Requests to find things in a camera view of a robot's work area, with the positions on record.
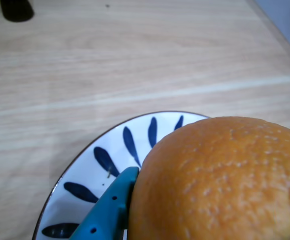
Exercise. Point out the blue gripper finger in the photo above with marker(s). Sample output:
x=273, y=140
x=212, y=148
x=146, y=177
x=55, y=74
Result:
x=105, y=215

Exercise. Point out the large orange fruit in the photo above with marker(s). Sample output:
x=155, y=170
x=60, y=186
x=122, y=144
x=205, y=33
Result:
x=222, y=187

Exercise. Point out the white plate with blue petals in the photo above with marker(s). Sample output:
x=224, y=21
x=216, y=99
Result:
x=85, y=175

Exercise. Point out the black stand foot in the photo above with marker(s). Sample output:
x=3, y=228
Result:
x=16, y=10

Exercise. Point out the grey panel edge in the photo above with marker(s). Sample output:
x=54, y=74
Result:
x=287, y=22

